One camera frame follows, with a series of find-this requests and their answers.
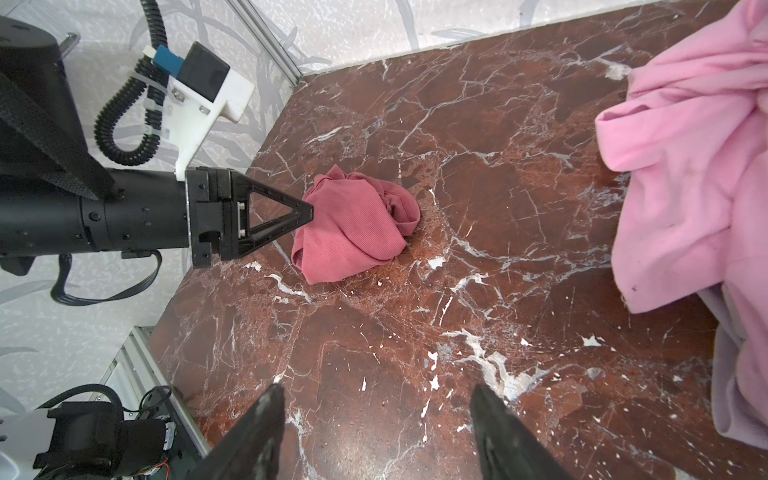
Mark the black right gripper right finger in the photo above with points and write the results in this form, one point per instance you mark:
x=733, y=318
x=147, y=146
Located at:
x=506, y=449

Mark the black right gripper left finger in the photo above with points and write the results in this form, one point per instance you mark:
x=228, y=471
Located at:
x=251, y=449

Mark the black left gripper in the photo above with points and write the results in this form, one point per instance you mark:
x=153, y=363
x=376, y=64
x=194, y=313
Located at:
x=230, y=215

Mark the dark pink cloth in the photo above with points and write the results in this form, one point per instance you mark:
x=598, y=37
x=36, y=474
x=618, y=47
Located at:
x=359, y=223

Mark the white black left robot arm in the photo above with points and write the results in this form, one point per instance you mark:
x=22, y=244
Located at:
x=56, y=198

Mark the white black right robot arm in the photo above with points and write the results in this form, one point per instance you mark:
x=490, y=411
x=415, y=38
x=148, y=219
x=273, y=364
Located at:
x=83, y=434

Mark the grey lavender cloth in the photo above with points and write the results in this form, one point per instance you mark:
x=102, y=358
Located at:
x=733, y=415

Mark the light pink cloth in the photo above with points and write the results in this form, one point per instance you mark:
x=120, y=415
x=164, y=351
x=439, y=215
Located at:
x=692, y=135

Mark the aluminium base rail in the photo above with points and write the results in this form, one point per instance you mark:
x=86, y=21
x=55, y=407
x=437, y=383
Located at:
x=144, y=390

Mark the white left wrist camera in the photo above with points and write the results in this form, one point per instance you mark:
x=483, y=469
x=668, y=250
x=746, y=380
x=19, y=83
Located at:
x=201, y=89

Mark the aluminium enclosure frame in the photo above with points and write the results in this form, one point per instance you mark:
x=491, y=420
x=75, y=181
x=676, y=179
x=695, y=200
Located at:
x=258, y=27

